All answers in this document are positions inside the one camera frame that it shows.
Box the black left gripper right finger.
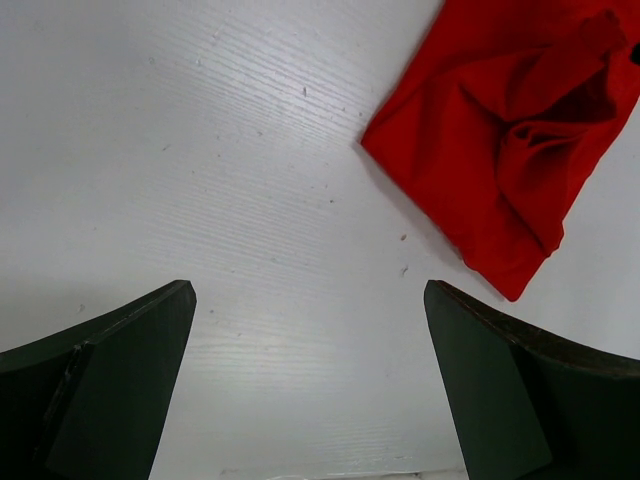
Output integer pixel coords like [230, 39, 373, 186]
[424, 280, 639, 479]

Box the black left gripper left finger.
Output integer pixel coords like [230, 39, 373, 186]
[1, 280, 197, 479]

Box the red t-shirt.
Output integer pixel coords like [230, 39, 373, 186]
[361, 1, 639, 301]

